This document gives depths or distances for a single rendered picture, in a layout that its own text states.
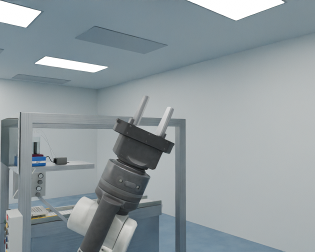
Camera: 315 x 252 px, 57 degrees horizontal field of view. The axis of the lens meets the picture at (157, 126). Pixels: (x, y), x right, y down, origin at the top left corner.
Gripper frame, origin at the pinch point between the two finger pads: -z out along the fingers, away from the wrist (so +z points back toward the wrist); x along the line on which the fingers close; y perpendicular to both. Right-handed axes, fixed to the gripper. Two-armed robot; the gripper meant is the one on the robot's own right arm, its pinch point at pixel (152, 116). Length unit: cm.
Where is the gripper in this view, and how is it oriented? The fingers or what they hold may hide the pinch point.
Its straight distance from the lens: 56.8
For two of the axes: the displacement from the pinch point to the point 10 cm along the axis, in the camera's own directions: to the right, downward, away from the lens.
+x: -8.7, -3.9, -3.0
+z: -4.0, 9.1, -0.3
